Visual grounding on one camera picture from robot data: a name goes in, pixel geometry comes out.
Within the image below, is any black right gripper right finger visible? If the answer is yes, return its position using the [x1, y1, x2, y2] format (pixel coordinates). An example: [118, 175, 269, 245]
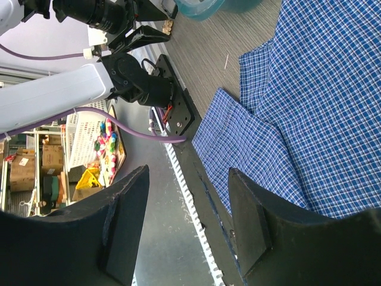
[228, 169, 380, 285]

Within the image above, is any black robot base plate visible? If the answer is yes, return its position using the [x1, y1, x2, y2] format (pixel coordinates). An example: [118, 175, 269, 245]
[155, 54, 247, 285]

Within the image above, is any blue plaid shirt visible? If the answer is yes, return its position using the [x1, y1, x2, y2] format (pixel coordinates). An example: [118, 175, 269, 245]
[192, 1, 380, 219]

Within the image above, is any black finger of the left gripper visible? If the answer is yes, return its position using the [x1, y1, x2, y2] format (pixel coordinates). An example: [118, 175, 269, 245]
[108, 26, 170, 52]
[134, 0, 169, 21]

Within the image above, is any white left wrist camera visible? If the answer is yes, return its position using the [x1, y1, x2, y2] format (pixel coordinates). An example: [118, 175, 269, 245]
[83, 27, 108, 60]

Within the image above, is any colourful toy board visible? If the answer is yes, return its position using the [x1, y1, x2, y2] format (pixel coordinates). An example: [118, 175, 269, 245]
[97, 106, 126, 187]

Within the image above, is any white slotted basket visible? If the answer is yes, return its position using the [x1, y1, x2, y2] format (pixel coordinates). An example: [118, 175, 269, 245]
[65, 111, 105, 171]

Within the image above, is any cardboard box left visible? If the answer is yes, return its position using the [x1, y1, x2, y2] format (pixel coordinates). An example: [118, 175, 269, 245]
[10, 148, 36, 192]

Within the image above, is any yellow plastic item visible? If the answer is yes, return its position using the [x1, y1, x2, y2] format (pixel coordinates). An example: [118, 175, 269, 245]
[76, 168, 102, 189]

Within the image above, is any cardboard box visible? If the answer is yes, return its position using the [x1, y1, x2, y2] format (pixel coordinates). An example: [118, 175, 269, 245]
[10, 148, 36, 192]
[42, 145, 64, 176]

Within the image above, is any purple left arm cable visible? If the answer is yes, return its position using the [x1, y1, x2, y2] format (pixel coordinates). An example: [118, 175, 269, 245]
[0, 43, 188, 144]

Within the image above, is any white slotted cable duct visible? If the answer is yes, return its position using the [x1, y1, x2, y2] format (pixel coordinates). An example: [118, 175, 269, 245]
[164, 143, 226, 286]

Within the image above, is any cardboard box right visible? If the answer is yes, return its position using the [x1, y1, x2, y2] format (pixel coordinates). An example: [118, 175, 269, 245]
[42, 145, 64, 176]

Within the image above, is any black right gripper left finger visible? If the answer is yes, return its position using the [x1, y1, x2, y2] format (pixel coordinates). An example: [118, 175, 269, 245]
[1, 166, 149, 285]

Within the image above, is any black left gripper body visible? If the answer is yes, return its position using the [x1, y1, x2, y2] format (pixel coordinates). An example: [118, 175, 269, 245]
[104, 1, 138, 45]

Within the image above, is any black display box front-left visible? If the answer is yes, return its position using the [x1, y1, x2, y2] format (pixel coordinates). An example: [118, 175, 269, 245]
[161, 0, 178, 19]

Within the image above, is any gold leaf brooch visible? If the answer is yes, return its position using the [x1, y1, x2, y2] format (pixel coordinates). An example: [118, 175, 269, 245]
[162, 20, 174, 35]

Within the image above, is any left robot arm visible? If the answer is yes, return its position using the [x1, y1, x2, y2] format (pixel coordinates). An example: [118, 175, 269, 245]
[1, 1, 177, 138]

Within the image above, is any teal plastic tray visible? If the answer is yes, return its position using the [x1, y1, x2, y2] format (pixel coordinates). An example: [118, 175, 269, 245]
[175, 0, 261, 21]

